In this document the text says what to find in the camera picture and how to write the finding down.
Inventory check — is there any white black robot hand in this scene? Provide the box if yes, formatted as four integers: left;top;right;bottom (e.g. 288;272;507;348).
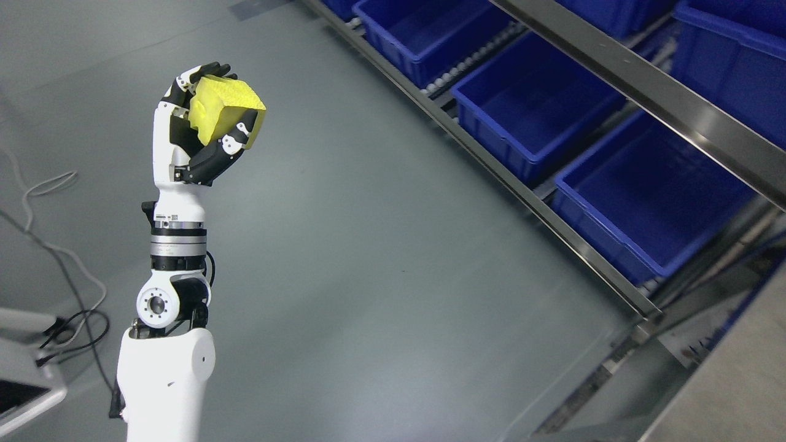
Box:
152;61;259;207

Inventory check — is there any blue plastic bin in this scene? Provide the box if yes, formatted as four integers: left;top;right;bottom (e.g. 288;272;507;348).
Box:
353;1;513;89
551;110;754;286
671;1;785;148
558;1;677;39
451;33;626;188

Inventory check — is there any yellow foam block with notch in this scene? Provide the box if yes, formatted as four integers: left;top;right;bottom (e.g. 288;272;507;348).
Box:
187;75;267;149

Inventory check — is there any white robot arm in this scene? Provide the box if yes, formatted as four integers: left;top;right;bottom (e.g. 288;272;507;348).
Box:
109;62;261;441

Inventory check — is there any white cable on floor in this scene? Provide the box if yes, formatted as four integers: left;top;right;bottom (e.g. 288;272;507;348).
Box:
0;145;109;332

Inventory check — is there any grey equipment base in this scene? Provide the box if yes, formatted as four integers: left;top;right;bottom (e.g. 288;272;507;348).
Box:
1;308;68;437

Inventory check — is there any black cable on floor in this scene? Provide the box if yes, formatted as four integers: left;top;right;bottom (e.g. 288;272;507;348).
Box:
0;209;119;394

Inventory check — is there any steel shelf rack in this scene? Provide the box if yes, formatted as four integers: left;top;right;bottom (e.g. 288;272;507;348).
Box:
307;1;784;441

